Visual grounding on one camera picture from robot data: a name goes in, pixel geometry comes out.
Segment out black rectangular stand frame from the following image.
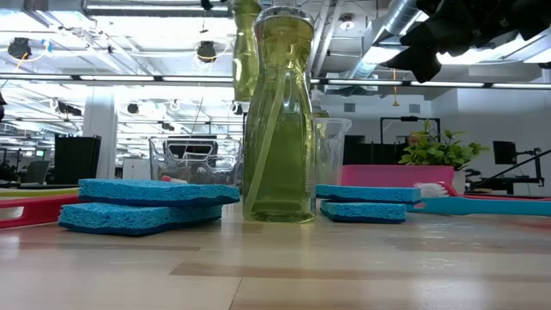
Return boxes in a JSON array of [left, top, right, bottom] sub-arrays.
[[379, 115, 442, 146]]

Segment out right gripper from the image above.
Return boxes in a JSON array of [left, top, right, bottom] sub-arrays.
[[382, 0, 522, 84]]

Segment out white building column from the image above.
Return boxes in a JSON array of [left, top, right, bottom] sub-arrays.
[[82, 85, 119, 180]]

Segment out black ceiling fixture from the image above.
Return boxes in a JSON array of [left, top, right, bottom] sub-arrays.
[[196, 40, 218, 64], [7, 37, 32, 60]]

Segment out black partition panel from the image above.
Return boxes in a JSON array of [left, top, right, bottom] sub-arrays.
[[53, 134, 102, 185]]

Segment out black monitor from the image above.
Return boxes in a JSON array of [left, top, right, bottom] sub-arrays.
[[492, 140, 518, 166]]

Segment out clear bin with handle cutouts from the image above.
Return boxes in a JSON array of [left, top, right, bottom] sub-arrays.
[[149, 136, 243, 187]]

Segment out tall clear plastic bin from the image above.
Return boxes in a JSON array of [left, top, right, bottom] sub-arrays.
[[313, 117, 353, 187]]

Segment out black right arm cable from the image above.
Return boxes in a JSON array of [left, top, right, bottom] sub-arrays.
[[467, 148, 551, 190]]

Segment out white cabinet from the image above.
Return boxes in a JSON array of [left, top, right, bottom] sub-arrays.
[[121, 158, 152, 181]]

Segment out silver smooth ceiling duct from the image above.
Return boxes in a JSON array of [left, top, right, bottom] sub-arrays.
[[344, 0, 431, 81]]

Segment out white plant pot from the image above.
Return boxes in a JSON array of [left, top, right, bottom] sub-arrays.
[[451, 169, 467, 195]]

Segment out black desk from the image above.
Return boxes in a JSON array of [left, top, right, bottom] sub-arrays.
[[467, 176, 546, 195]]

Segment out red dish brush white bristles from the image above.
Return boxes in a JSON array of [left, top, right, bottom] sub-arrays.
[[0, 175, 189, 230], [414, 181, 551, 202]]

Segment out black aluminium table frame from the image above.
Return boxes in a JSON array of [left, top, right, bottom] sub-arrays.
[[16, 183, 81, 190]]

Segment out pink plastic bin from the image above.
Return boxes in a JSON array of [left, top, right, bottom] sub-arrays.
[[339, 164, 455, 190]]

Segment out yellow hanging cord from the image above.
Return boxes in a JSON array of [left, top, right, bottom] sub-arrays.
[[391, 64, 400, 108]]

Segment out blue dish brush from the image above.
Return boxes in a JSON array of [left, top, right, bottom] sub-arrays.
[[406, 196, 551, 217]]

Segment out green leafy plant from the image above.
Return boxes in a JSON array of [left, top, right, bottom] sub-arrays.
[[398, 119, 491, 171]]

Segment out yellow-green dish brush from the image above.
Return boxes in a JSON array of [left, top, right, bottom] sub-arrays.
[[0, 187, 81, 199]]

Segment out blue cellulose sponge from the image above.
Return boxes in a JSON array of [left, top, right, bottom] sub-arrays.
[[315, 183, 423, 206], [58, 201, 224, 237], [77, 178, 241, 207], [319, 200, 408, 225]]

